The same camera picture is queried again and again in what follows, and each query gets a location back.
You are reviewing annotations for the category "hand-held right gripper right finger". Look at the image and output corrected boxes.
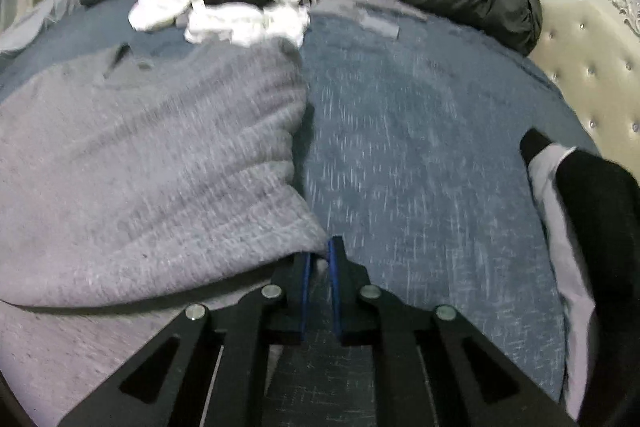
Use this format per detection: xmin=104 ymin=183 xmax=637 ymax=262
xmin=327 ymin=236 xmax=576 ymax=427

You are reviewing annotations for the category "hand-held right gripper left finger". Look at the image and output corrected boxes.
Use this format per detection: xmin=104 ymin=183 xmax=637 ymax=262
xmin=57 ymin=252 xmax=313 ymax=427

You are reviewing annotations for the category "grey knit sweater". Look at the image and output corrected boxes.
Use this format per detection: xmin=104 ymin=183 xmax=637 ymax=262
xmin=0 ymin=38 xmax=331 ymax=423

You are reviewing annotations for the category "blue heathered bed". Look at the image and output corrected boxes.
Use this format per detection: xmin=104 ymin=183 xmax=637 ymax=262
xmin=0 ymin=0 xmax=601 ymax=427

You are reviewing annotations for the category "grey crumpled garment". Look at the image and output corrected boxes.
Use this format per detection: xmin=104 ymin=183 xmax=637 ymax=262
xmin=300 ymin=0 xmax=426 ymax=40

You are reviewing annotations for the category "black and white folded garment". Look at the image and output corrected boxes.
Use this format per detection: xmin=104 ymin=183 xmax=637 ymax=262
xmin=520 ymin=128 xmax=640 ymax=423

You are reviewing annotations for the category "cream tufted headboard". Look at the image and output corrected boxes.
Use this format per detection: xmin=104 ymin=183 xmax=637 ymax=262
xmin=502 ymin=0 xmax=640 ymax=188

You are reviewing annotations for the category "light grey cloth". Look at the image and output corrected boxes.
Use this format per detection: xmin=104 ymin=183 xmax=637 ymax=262
xmin=0 ymin=0 xmax=86 ymax=52

